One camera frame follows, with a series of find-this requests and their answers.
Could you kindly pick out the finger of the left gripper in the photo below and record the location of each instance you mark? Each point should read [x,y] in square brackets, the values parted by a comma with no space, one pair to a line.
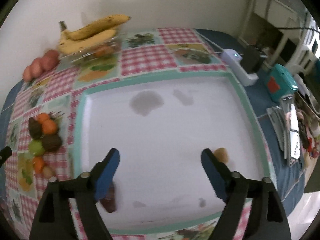
[5,154]

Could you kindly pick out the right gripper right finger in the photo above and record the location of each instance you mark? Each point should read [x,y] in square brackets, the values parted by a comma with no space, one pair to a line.
[267,218]

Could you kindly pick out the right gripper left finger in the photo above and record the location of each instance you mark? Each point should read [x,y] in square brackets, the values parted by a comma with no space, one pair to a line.
[53,217]

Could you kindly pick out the green apple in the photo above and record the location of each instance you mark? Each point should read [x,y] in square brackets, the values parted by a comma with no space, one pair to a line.
[35,148]

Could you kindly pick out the dark avocado top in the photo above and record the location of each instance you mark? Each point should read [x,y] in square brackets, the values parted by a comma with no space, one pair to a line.
[35,128]

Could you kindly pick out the dark avocado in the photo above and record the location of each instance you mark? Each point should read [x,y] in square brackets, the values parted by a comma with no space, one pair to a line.
[35,128]
[109,201]
[51,142]

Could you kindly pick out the brown kiwi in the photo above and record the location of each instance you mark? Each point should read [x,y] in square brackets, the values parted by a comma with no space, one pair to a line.
[47,172]
[221,155]

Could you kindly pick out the orange tangerine front pair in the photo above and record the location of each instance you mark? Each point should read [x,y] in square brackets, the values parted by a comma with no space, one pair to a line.
[49,127]

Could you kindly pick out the orange tangerine back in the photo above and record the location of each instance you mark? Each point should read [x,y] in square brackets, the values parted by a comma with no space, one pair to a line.
[42,117]

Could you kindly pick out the pink checkered fruit tablecloth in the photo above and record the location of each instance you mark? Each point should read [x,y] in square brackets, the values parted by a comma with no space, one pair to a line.
[147,53]

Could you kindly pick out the left red apple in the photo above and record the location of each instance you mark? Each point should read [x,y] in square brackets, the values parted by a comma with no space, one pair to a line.
[27,75]

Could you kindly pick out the middle red apple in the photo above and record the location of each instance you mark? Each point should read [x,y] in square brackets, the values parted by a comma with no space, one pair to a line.
[36,68]

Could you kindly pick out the white phone stand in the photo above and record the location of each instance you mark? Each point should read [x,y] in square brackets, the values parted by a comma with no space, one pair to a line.
[275,115]

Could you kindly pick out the smartphone on stand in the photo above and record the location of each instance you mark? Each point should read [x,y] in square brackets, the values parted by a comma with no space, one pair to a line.
[291,130]

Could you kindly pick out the lower yellow banana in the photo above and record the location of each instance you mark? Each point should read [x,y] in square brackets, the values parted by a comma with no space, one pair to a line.
[69,46]

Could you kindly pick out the yellow banana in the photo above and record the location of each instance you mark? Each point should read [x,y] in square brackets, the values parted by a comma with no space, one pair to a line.
[95,27]
[69,46]

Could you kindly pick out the clear plastic fruit container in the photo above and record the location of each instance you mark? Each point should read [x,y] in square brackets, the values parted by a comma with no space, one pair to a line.
[86,56]

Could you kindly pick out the teal plastic box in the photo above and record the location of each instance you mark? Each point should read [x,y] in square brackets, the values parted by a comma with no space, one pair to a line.
[280,82]

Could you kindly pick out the white tray teal rim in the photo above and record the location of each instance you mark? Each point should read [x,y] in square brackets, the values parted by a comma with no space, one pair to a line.
[160,123]

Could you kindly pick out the tangerine inside container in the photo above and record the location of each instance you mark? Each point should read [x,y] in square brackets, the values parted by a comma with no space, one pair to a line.
[103,50]

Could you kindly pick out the black power adapter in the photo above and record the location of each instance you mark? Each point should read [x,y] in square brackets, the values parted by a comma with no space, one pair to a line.
[252,59]

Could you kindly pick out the white power strip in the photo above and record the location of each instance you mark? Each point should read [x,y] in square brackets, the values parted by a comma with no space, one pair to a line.
[232,58]

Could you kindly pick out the upper yellow banana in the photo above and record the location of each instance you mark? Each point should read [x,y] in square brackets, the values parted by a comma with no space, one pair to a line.
[95,27]

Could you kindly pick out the white plastic chair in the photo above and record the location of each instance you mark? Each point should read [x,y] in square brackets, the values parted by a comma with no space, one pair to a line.
[285,31]

